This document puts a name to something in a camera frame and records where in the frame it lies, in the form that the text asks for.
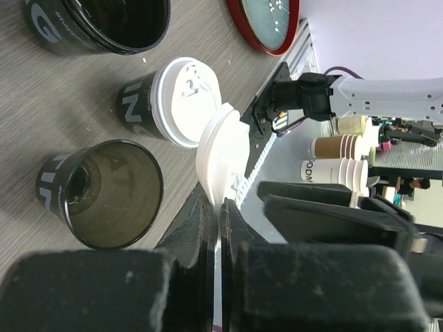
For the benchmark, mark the stacked white paper cups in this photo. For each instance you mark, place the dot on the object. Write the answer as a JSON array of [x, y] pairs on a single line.
[[332, 171]]

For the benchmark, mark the black paper coffee cup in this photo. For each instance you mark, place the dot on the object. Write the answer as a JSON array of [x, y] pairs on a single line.
[[108, 195]]

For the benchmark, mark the white cup lid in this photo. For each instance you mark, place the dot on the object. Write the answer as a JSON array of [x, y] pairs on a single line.
[[222, 155], [185, 95]]

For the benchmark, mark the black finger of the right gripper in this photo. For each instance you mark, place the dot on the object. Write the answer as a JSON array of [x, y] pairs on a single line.
[[316, 213]]

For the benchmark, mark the blue plate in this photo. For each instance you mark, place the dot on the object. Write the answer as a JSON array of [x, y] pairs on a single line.
[[268, 20]]

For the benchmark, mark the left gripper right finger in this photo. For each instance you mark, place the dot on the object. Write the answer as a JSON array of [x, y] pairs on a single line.
[[313, 286]]

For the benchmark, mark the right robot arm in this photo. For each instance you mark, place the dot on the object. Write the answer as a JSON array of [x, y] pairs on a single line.
[[322, 97]]

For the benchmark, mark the red round tray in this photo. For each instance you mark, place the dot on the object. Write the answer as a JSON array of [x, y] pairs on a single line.
[[239, 19]]

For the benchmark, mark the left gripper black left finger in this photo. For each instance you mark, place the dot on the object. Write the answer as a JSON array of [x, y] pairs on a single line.
[[168, 288]]

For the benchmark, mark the stacked brown paper cups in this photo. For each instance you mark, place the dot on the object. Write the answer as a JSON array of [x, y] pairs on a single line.
[[341, 146]]

